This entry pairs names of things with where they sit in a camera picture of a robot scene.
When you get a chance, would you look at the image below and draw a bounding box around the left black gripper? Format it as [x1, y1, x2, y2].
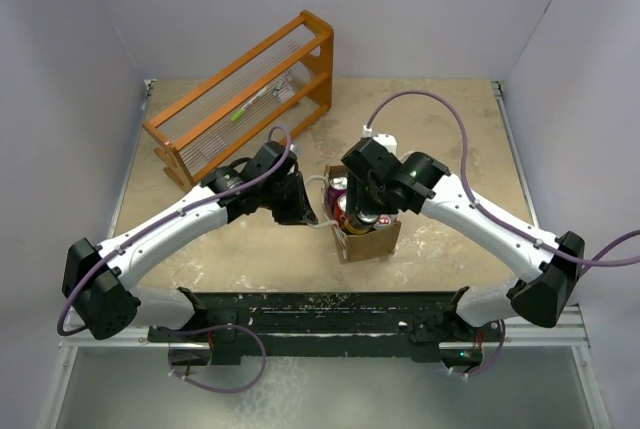
[261, 171, 317, 226]

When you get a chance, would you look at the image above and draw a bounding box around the dark black soda can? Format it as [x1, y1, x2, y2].
[341, 210, 380, 235]

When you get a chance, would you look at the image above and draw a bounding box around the watermelon print canvas bag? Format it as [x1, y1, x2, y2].
[305, 165, 401, 264]

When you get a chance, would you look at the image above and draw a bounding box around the silver blue red can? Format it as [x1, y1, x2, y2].
[374, 214, 397, 230]

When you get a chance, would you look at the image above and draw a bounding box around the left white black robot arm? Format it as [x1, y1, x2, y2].
[62, 141, 317, 341]

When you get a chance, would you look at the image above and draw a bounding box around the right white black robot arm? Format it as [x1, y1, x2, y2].
[341, 137, 585, 340]

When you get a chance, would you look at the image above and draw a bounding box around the purple fanta can far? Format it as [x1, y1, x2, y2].
[325, 176, 348, 208]

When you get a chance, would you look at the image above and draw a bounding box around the red coke can centre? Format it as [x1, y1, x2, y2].
[333, 193, 347, 226]

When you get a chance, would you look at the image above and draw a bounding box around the green capped marker pen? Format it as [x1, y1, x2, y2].
[230, 86, 273, 123]

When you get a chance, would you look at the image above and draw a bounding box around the orange wooden wire rack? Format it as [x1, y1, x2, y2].
[143, 11, 334, 191]

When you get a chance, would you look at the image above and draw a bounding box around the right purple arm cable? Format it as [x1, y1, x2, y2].
[367, 90, 640, 382]

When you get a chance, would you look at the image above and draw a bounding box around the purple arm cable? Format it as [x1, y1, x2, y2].
[56, 126, 294, 393]
[367, 90, 640, 382]

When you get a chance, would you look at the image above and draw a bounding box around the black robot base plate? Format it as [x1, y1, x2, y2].
[148, 291, 504, 367]

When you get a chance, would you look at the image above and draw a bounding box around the aluminium frame rail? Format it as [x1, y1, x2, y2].
[58, 79, 591, 350]

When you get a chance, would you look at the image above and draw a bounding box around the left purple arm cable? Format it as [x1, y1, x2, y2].
[56, 126, 294, 393]

